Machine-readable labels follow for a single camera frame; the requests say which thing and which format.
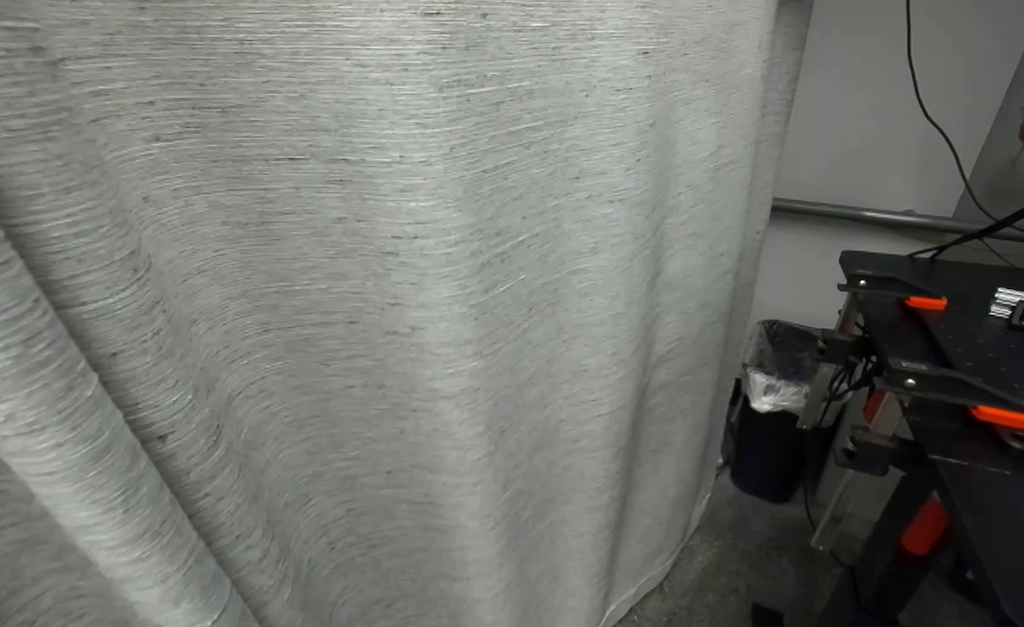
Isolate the grey fabric curtain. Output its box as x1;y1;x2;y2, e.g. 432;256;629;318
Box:
0;0;819;627

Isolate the black trash bin with bag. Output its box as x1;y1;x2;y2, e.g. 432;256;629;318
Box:
722;318;834;505

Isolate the black orange bar clamp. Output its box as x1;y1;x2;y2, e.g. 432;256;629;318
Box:
895;493;957;565
819;326;1024;435
900;292;953;318

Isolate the black robot workbench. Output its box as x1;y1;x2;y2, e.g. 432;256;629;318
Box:
819;248;1024;627

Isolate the grey wall rail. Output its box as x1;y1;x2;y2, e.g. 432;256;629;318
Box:
770;195;1024;242

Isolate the black wall cable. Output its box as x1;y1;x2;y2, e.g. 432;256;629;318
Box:
902;0;1024;248

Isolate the black camera boom rod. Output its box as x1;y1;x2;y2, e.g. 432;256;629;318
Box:
902;180;1024;264

